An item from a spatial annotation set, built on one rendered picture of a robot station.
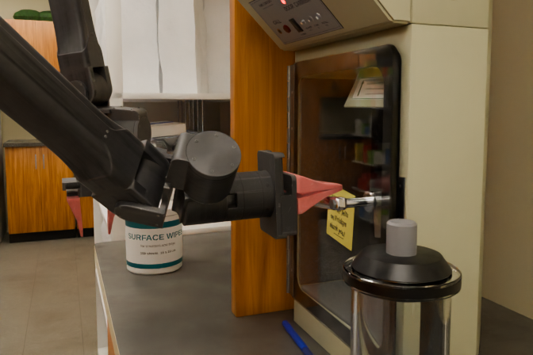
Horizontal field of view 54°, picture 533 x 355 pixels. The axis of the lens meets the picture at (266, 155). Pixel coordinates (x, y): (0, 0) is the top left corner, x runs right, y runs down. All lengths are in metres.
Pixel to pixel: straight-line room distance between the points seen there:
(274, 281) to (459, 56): 0.54
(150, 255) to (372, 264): 0.80
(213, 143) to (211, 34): 1.45
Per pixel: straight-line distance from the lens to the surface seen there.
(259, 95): 0.93
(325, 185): 0.65
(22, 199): 5.60
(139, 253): 1.23
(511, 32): 1.12
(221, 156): 0.54
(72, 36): 0.93
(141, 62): 1.93
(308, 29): 0.76
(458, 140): 0.67
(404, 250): 0.51
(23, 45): 0.52
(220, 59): 1.97
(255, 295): 0.99
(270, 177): 0.62
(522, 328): 1.04
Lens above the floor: 1.32
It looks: 5 degrees down
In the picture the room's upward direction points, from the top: straight up
